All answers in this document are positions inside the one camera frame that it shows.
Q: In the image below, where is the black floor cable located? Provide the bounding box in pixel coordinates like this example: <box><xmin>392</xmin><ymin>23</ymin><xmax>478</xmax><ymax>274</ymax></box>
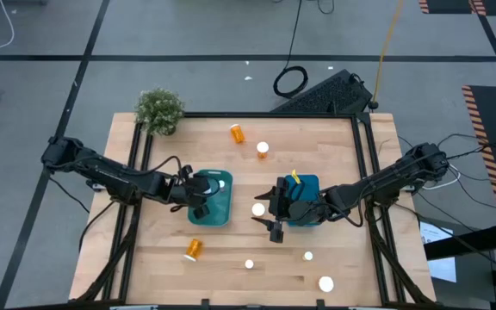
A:
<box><xmin>77</xmin><ymin>200</ymin><xmax>118</xmax><ymax>253</ymax></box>

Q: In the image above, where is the black coiled cable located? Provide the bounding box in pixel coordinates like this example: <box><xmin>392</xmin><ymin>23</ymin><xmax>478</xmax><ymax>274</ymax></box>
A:
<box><xmin>272</xmin><ymin>0</ymin><xmax>309</xmax><ymax>99</ymax></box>

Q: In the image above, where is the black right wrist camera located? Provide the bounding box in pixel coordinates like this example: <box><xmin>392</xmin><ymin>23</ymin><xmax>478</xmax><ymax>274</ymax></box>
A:
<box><xmin>269</xmin><ymin>220</ymin><xmax>285</xmax><ymax>245</ymax></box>

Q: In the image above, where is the black metal beam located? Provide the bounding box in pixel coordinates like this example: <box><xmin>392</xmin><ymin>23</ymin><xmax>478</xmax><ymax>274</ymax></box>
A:
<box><xmin>423</xmin><ymin>221</ymin><xmax>496</xmax><ymax>262</ymax></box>

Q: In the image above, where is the blue plastic bin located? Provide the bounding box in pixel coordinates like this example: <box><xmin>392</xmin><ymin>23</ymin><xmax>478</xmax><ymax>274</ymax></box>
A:
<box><xmin>282</xmin><ymin>173</ymin><xmax>321</xmax><ymax>228</ymax></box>

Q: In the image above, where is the black metal table frame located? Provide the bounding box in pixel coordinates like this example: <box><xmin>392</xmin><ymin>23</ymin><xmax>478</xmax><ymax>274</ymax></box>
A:
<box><xmin>69</xmin><ymin>110</ymin><xmax>437</xmax><ymax>310</ymax></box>

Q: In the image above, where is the teal plastic bin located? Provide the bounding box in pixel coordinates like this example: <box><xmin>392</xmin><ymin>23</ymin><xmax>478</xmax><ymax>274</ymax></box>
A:
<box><xmin>187</xmin><ymin>168</ymin><xmax>234</xmax><ymax>228</ymax></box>

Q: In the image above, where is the green potted plant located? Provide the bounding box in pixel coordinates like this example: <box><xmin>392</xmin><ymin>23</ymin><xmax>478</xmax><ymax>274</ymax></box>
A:
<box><xmin>134</xmin><ymin>88</ymin><xmax>186</xmax><ymax>137</ymax></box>

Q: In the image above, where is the yellow cable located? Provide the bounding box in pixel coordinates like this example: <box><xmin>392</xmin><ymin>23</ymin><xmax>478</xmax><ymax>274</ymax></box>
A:
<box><xmin>370</xmin><ymin>0</ymin><xmax>406</xmax><ymax>109</ymax></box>

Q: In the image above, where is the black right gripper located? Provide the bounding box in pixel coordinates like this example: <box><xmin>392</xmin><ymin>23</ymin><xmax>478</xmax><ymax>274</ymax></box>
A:
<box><xmin>251</xmin><ymin>175</ymin><xmax>332</xmax><ymax>233</ymax></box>

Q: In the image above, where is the white paper sheet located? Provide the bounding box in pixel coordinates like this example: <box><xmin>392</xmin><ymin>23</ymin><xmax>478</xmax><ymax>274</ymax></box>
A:
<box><xmin>418</xmin><ymin>220</ymin><xmax>458</xmax><ymax>284</ymax></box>

